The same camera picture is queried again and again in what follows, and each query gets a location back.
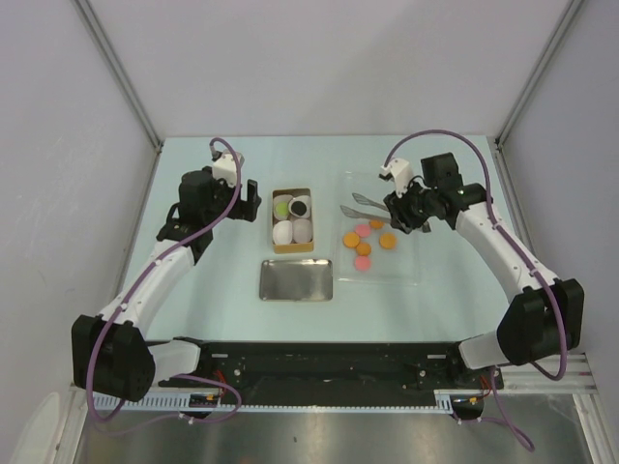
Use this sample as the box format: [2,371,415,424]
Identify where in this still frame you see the clear plastic tray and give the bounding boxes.
[332,171,420,285]

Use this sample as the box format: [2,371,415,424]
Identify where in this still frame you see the gold cookie tin box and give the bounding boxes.
[270,188,314,254]

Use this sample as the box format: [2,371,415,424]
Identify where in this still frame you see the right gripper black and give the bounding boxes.
[383,177,437,235]

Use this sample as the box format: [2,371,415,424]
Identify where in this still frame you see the left corner frame post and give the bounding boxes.
[71,0,162,154]

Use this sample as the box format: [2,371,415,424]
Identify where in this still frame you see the black sandwich cookie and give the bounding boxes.
[288,199,310,218]

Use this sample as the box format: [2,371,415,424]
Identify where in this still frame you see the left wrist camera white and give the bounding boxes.
[212,150,239,189]

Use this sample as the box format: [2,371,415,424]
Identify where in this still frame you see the white paper cup far-left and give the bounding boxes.
[273,194,293,221]

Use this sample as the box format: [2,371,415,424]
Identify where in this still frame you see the orange flower cookie lower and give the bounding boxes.
[355,242,371,256]

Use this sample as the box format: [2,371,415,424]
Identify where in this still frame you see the corner frame post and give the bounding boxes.
[494,0,587,150]
[71,0,162,154]

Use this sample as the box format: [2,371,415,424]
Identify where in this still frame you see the aluminium frame rail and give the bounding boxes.
[501,354,597,394]

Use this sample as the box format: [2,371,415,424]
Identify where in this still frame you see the white slotted cable duct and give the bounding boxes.
[122,391,454,415]

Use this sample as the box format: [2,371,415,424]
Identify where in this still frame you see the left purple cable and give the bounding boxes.
[86,137,243,439]

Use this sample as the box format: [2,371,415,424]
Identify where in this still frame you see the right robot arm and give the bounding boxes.
[379,153,584,388]

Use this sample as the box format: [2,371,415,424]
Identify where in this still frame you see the green sandwich cookie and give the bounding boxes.
[274,202,289,220]

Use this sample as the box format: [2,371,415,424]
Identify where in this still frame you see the metal tongs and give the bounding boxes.
[339,190,432,235]

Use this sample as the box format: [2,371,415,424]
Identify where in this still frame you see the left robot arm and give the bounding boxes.
[72,154,261,401]

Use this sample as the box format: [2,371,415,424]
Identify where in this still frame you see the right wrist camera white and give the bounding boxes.
[379,159,414,198]

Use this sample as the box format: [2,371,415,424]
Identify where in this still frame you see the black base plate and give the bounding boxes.
[161,341,503,405]

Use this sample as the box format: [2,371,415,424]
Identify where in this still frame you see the right corner frame post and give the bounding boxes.
[494,0,587,150]

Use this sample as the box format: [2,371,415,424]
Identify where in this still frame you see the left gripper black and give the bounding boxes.
[203,166,259,226]

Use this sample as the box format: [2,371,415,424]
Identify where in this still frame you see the white paper cup far-right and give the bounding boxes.
[290,195,311,218]

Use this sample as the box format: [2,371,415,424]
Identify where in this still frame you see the white paper cup near-left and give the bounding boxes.
[272,220,294,246]

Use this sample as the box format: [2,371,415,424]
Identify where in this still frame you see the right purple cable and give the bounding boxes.
[384,128,572,453]

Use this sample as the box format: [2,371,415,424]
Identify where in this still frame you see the silver tin lid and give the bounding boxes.
[258,259,334,303]

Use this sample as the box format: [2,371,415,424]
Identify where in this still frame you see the purple cable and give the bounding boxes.
[384,128,572,453]
[86,137,243,439]

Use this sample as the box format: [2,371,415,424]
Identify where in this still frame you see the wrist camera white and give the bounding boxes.
[379,159,414,198]
[212,150,239,189]

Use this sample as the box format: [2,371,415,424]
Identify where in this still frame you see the white paper cup near-right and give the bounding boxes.
[292,218,313,244]

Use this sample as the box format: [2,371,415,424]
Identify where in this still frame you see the pink sandwich cookie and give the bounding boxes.
[354,255,372,272]
[354,223,372,238]

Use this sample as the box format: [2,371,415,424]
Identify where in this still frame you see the orange round biscuit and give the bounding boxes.
[379,233,398,249]
[342,231,361,248]

